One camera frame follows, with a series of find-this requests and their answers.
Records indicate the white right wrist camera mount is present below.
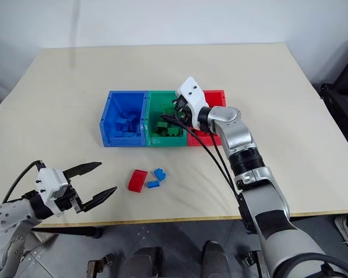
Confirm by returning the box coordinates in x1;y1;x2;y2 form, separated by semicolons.
176;76;212;130

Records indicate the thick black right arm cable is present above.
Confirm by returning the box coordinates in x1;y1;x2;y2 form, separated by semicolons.
274;251;348;278

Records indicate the large red building block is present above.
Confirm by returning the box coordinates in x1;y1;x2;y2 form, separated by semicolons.
128;169;150;192

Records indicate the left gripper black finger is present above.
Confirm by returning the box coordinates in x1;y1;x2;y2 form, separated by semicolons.
63;161;103;182
80;186;118;214

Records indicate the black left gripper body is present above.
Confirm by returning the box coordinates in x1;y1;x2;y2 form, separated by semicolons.
53;185;87;217

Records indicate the blue plastic bin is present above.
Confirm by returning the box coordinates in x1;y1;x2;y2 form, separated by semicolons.
99;90;150;148

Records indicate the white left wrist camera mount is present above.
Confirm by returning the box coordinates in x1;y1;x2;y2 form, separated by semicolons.
34;167;70;217

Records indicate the red plastic bin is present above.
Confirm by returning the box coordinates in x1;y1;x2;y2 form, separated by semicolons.
186;89;228;147

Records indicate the green plastic bin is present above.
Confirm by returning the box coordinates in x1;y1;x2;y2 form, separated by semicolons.
143;90;190;147

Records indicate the black table frame bar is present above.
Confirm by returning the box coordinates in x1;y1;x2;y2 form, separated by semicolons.
31;226;103;239

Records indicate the black chair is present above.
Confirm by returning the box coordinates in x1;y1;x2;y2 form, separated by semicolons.
318;36;348;124

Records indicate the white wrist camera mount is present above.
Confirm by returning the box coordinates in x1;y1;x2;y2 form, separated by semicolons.
176;76;212;130
34;167;70;217

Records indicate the white sneaker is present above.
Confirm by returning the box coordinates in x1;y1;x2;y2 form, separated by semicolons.
334;214;348;258

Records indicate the brown metal bracket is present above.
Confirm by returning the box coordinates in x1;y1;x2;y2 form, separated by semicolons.
86;253;116;278
237;250;266;278

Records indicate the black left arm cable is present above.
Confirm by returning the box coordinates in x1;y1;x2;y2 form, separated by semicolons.
2;159;46;204

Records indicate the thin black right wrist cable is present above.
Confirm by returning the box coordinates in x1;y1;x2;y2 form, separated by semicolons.
188;127;252;231
175;114;242;200

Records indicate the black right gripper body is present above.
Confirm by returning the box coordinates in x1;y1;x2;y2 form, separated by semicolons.
177;97;195;127

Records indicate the dark rounded shape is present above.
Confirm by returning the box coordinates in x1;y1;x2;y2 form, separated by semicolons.
201;240;231;278
124;246;164;278

